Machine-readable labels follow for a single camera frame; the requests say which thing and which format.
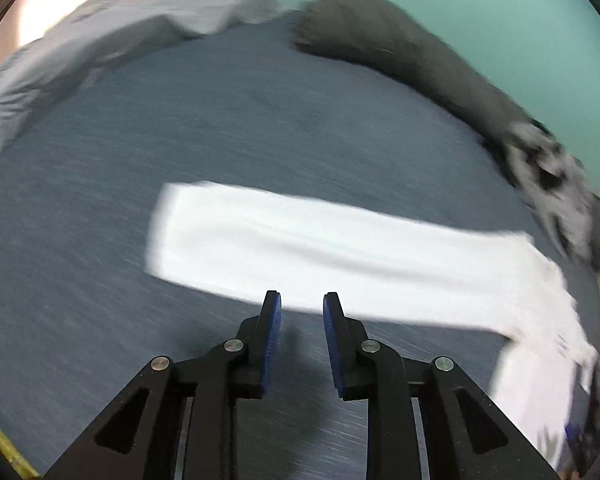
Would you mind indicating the white long-sleeve shirt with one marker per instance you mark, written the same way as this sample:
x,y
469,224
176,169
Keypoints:
x,y
330,255

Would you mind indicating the bed with blue patterned sheet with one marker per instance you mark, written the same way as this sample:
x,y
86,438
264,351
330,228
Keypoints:
x,y
180,125

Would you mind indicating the light grey crumpled sheet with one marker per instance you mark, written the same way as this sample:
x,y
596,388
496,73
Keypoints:
x,y
105,35

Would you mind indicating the dark grey rolled duvet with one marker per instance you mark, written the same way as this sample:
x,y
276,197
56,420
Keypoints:
x,y
405,55

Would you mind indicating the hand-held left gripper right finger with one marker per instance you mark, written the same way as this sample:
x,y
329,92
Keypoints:
x,y
332,340

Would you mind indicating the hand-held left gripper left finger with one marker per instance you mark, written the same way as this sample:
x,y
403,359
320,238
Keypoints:
x,y
272,340

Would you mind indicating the grey jacket with black trim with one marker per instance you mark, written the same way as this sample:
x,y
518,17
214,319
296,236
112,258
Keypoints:
x,y
550,180

